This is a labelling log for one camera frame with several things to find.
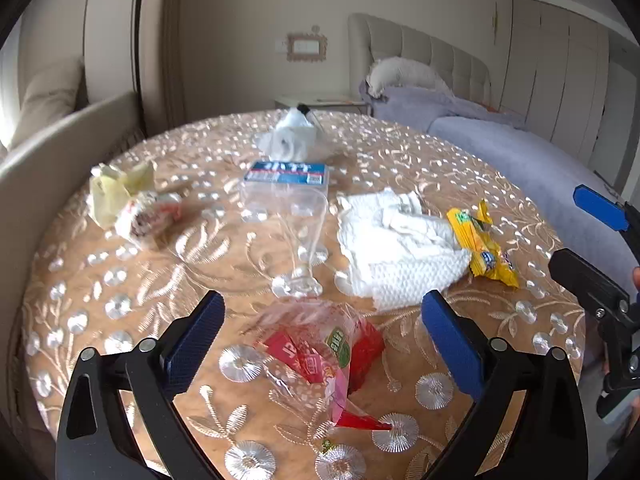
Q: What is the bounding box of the white paper towel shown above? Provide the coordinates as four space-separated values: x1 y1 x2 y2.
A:
336 187 473 311

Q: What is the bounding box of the red and white wrapper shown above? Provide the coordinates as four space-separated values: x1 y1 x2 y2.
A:
116 191 183 251

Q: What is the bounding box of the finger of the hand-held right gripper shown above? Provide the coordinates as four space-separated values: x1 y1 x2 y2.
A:
548 248 640 395
573 185 640 233

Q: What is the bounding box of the white nightstand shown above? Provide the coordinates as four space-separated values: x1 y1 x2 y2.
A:
274 92 371 117

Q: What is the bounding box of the crumpled white tissue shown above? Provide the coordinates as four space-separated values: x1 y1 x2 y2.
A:
256 108 326 161

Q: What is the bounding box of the crumpled pale yellow paper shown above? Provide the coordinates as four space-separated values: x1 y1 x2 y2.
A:
89 160 157 228

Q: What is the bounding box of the bed with grey blanket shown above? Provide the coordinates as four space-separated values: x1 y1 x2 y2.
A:
429 115 626 266

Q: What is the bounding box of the clear packet with blue label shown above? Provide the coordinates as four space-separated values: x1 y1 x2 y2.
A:
239 160 331 301

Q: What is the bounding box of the white ruffled pillow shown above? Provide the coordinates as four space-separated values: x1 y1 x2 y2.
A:
366 57 451 98

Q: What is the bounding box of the purple blanket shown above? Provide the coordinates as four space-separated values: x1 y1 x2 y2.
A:
372 86 526 133

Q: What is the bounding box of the beige wardrobe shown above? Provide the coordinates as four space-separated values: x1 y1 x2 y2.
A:
500 0 640 196

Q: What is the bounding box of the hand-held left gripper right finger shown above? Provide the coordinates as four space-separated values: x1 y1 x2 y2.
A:
421 289 588 480

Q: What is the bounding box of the beige tufted headboard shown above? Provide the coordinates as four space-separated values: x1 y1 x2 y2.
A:
347 12 493 111

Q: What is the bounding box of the beige window seat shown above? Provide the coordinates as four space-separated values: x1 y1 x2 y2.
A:
0 91 146 411

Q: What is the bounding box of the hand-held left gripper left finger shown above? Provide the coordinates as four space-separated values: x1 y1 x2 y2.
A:
55 290 226 480

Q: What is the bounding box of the yellow snack wrapper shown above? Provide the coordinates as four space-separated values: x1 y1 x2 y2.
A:
446 199 521 288

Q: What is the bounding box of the clear red snack bag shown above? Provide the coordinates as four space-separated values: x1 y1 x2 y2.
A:
240 300 393 441

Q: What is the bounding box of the beige cushion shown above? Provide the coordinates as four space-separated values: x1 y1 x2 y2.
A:
14 57 86 142

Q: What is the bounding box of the framed wall switch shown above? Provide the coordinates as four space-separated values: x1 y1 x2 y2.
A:
286 32 328 62

